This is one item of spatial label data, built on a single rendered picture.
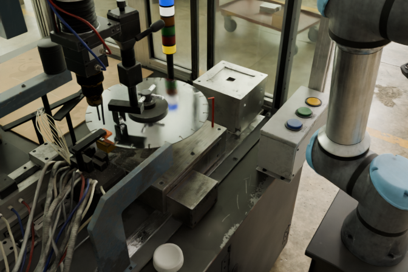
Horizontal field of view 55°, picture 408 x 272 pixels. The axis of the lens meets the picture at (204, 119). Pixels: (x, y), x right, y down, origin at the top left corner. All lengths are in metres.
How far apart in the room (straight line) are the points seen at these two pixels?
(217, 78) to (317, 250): 0.62
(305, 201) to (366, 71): 1.43
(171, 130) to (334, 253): 0.49
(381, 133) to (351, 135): 1.85
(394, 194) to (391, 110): 2.12
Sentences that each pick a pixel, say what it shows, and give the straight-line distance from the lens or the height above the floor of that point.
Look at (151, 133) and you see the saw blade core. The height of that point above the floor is 0.95.
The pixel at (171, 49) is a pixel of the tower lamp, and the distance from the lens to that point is 1.29.
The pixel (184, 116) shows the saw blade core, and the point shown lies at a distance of 1.03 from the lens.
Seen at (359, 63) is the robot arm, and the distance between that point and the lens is 0.78.
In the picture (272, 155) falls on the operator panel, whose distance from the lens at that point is 1.11.
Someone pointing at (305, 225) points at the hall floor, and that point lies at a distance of 2.05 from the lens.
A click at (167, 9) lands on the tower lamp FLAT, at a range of 1.23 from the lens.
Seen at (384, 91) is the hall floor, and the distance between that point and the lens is 3.19.
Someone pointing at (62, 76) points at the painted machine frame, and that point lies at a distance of 1.11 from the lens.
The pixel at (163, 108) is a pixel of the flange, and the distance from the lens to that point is 1.05.
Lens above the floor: 1.56
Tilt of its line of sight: 36 degrees down
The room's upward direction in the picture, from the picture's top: straight up
